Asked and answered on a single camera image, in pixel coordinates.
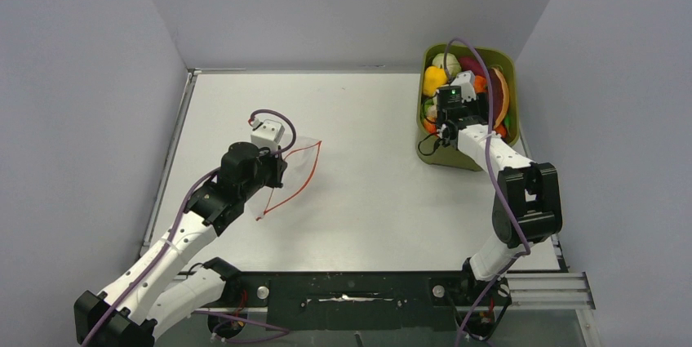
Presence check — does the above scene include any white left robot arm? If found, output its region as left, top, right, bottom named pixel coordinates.
left=73, top=140, right=287, bottom=346

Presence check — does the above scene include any purple sweet potato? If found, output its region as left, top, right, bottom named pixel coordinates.
left=458, top=56, right=487, bottom=78

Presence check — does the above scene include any yellow bell pepper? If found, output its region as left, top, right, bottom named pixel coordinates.
left=421, top=65, right=448, bottom=97

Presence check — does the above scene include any red orange fruit slice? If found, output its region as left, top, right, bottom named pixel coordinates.
left=489, top=67, right=510, bottom=129

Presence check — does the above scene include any clear orange zip top bag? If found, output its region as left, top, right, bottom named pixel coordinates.
left=247, top=136, right=323, bottom=221

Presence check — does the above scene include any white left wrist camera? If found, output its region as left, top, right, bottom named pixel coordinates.
left=250, top=118, right=285, bottom=152

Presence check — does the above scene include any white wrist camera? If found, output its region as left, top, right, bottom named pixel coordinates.
left=250, top=118, right=285, bottom=152
left=450, top=71, right=477, bottom=102

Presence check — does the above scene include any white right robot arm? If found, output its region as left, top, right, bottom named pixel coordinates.
left=434, top=86, right=563, bottom=304

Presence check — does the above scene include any olive green plastic bin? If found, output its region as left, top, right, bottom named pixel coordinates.
left=415, top=43, right=521, bottom=171

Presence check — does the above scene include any orange tangerine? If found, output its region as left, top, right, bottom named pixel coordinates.
left=473, top=75, right=487, bottom=94

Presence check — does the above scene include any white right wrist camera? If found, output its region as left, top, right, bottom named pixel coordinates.
left=450, top=71, right=477, bottom=102

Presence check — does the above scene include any pale green cabbage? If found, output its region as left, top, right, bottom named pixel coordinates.
left=431, top=53, right=462, bottom=78

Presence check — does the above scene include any black mounting base plate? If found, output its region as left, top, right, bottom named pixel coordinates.
left=210, top=270, right=486, bottom=331

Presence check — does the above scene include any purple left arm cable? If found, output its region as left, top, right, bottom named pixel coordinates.
left=81, top=109, right=297, bottom=347

